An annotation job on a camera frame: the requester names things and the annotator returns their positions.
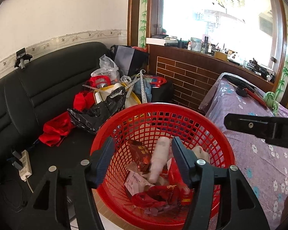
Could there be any red snack wrapper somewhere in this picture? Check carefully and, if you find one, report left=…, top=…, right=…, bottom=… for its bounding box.
left=167, top=157, right=193, bottom=206

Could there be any white plastic bag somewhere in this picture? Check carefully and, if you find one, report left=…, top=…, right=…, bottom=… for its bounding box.
left=148, top=136, right=171, bottom=184

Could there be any dark red foil packet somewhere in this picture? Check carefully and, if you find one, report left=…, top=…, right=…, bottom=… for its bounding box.
left=127, top=140, right=151, bottom=173

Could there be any green crumpled cloth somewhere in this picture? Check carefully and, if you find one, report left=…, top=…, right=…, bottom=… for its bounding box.
left=263, top=91, right=279, bottom=116

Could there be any pink floral tablecloth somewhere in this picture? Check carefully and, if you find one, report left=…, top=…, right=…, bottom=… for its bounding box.
left=199, top=73, right=288, bottom=229

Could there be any red plastic basket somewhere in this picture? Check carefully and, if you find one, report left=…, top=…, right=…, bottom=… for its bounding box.
left=91, top=103, right=235, bottom=229

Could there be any black plastic bag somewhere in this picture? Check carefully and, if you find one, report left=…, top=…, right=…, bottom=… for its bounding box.
left=67, top=87, right=126, bottom=135

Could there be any red cloth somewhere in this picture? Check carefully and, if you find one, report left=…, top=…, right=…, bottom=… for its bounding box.
left=39, top=91, right=95, bottom=147

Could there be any white power strip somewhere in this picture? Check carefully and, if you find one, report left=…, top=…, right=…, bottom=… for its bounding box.
left=18, top=150, right=33, bottom=181

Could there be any black case on table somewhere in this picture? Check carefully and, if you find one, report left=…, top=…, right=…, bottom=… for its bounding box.
left=224, top=75, right=255, bottom=92

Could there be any black sofa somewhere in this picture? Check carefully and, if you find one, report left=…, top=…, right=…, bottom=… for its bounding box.
left=0, top=41, right=116, bottom=221

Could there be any wooden counter ledge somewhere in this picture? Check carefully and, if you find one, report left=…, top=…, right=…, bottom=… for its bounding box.
left=147, top=45, right=274, bottom=113

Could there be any clear plastic bag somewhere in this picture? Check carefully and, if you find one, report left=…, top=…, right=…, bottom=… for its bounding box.
left=91, top=55, right=120, bottom=84

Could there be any black shopping bag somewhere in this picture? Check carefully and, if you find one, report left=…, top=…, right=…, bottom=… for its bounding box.
left=110, top=45, right=149, bottom=77

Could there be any black clamp on sofa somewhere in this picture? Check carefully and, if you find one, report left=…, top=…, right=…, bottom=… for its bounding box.
left=14, top=48, right=33, bottom=69

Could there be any red handled tool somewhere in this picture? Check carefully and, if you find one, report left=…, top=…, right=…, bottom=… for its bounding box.
left=236, top=86, right=267, bottom=108

